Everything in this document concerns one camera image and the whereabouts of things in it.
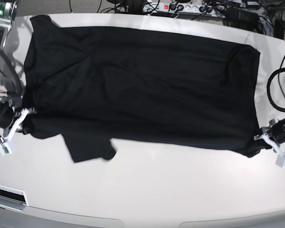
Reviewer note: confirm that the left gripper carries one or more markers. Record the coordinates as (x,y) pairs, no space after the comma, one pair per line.
(276,131)

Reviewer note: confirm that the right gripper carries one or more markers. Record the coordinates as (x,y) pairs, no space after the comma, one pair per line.
(8,115)

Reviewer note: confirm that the black t-shirt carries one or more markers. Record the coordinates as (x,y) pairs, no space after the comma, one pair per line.
(92,84)

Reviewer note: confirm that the black power adapter box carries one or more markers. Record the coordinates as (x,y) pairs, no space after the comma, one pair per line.
(242,16)

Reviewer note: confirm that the white power strip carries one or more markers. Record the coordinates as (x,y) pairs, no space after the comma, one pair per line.
(185,8)

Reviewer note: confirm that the black pole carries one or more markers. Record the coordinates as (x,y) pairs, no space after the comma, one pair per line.
(135,6)

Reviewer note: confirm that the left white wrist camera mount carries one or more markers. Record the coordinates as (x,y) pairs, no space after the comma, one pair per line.
(279,149)

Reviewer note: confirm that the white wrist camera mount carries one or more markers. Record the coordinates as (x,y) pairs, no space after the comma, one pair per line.
(279,149)
(6,146)

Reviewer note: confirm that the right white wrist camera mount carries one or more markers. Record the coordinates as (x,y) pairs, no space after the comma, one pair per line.
(6,146)

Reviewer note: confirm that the table cable grommet slot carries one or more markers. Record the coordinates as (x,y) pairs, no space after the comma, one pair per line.
(14,199)

